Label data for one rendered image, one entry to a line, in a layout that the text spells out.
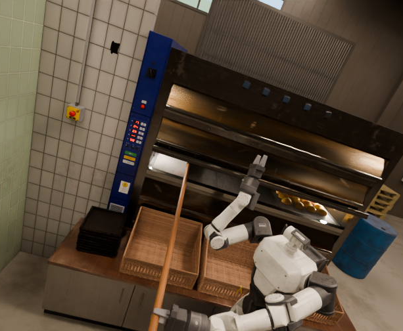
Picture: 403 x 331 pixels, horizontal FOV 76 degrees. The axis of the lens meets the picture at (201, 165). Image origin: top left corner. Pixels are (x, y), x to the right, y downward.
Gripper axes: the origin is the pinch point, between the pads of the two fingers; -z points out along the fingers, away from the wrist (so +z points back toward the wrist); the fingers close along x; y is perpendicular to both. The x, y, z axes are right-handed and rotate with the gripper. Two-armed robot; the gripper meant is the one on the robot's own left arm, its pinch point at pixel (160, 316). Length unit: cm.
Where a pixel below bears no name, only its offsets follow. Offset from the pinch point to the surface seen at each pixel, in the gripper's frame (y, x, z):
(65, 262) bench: 67, 61, -62
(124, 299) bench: 66, 80, -17
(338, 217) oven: 140, -3, 147
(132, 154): 117, -9, -46
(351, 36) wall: 541, -234, 252
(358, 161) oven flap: 126, -59, 124
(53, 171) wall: 118, 28, -104
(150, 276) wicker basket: 72, 58, -5
